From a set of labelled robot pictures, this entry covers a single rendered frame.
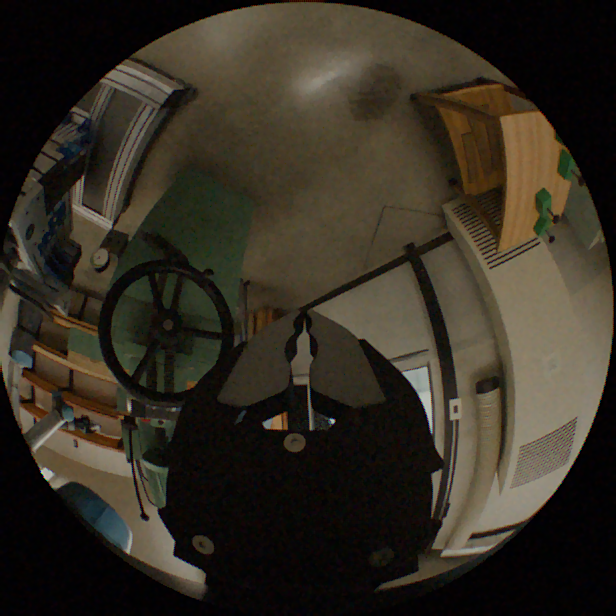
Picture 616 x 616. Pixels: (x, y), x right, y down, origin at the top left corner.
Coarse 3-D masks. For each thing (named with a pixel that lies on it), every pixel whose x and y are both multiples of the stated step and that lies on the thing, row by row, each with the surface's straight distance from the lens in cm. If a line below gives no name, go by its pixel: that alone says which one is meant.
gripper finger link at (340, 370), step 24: (312, 312) 11; (312, 336) 9; (336, 336) 9; (336, 360) 8; (360, 360) 8; (312, 384) 7; (336, 384) 7; (360, 384) 7; (336, 408) 7; (360, 408) 7
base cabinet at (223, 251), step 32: (192, 192) 89; (224, 192) 98; (160, 224) 72; (192, 224) 74; (224, 224) 80; (128, 256) 64; (160, 256) 63; (192, 256) 65; (224, 256) 70; (128, 288) 59; (192, 288) 60; (224, 288) 63
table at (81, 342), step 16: (80, 336) 59; (96, 336) 57; (80, 352) 58; (96, 352) 56; (128, 352) 44; (144, 352) 44; (160, 352) 44; (128, 368) 54; (192, 368) 44; (208, 368) 55
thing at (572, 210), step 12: (576, 168) 154; (576, 180) 158; (576, 192) 161; (588, 192) 154; (576, 204) 165; (588, 204) 157; (576, 216) 169; (588, 216) 161; (576, 228) 174; (588, 228) 164; (600, 228) 157; (588, 240) 168; (600, 240) 175
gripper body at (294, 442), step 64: (192, 448) 6; (256, 448) 5; (320, 448) 5; (384, 448) 6; (192, 512) 6; (256, 512) 5; (320, 512) 5; (384, 512) 5; (256, 576) 6; (320, 576) 5; (384, 576) 6
